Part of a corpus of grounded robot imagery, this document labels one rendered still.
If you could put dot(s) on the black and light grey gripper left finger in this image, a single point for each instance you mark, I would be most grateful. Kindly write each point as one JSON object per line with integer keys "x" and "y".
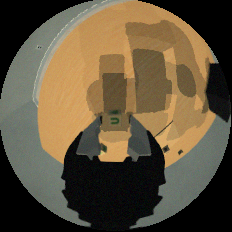
{"x": 84, "y": 146}

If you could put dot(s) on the tan square mat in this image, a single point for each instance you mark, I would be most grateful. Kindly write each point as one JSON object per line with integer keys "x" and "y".
{"x": 168, "y": 136}

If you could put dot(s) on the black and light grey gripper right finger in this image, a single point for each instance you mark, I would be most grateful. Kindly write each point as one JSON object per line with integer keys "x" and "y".
{"x": 144, "y": 148}

